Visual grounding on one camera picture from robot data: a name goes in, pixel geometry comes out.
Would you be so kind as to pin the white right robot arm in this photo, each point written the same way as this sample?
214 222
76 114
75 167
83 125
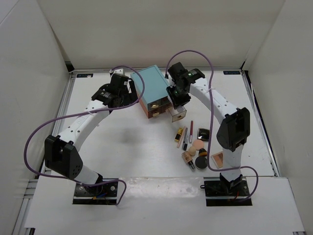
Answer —
234 122

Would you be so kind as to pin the black orange kabuki brush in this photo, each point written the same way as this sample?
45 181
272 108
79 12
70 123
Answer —
202 153

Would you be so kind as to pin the gold black lipstick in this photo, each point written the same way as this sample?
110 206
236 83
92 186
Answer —
178 135

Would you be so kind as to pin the black square compact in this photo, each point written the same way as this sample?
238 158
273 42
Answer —
203 134

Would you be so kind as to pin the beige foundation bottle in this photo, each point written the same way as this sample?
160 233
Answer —
188 160

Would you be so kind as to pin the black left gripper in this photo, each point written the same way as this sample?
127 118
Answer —
131 96

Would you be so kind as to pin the silver black eyeliner pen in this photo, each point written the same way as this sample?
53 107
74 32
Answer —
186 139

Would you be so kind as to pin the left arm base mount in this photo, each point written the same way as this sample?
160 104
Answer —
105 194

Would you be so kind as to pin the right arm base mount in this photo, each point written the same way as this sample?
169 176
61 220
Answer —
217 196

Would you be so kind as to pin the black round jar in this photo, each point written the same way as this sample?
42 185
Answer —
201 163

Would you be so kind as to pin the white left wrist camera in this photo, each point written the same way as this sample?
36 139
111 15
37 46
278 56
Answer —
118 71

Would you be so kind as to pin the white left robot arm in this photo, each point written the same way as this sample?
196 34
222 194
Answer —
62 151

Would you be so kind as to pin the red lip gloss stick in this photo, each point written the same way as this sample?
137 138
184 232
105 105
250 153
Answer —
191 128

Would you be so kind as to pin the teal and orange drawer box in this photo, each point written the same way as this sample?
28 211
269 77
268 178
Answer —
154 100

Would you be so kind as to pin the peach makeup sponge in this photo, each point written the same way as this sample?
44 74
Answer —
196 146

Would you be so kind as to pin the pink makeup pencil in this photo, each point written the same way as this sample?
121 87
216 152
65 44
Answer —
182 137

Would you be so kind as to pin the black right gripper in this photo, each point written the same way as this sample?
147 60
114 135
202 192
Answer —
176 102

